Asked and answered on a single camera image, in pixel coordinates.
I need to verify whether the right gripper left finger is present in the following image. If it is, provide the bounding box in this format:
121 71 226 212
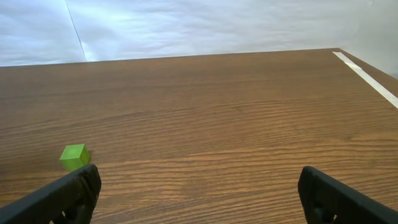
0 164 102 224

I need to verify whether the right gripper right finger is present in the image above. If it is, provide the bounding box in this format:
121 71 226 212
297 166 398 224

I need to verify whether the green cube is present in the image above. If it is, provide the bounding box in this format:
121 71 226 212
59 143 91 172

